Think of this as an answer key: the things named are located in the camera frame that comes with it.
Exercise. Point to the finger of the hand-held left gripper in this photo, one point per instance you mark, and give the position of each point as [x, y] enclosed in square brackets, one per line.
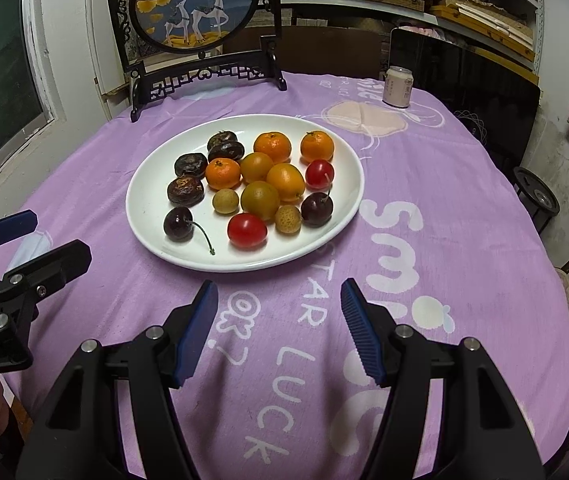
[9, 226]
[59, 262]

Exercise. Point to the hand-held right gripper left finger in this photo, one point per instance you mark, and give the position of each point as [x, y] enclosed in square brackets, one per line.
[192, 340]

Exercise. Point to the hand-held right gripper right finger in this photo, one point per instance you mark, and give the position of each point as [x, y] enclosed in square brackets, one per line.
[364, 340]

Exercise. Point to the white oval plate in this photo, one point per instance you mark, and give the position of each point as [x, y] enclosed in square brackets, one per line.
[159, 240]

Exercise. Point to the dark red cherry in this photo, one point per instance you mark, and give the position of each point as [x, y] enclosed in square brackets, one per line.
[317, 208]
[178, 224]

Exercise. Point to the red cherry tomato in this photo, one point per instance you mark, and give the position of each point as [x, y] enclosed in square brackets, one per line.
[320, 173]
[247, 230]

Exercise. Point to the dark wrinkled plum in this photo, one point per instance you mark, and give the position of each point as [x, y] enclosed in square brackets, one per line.
[222, 137]
[185, 191]
[227, 152]
[190, 165]

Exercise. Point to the greenish orange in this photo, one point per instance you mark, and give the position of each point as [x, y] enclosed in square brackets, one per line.
[260, 200]

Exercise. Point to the bright orange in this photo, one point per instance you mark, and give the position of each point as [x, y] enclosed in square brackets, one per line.
[286, 180]

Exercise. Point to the purple printed blanket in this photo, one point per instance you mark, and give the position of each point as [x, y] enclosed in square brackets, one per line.
[464, 260]

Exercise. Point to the pink beverage can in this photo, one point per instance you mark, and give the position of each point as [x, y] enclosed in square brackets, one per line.
[397, 87]

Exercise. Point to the black flat panel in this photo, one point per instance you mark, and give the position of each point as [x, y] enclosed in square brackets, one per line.
[474, 85]

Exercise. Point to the round deer screen black stand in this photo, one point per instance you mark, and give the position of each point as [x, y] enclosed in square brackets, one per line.
[189, 0]

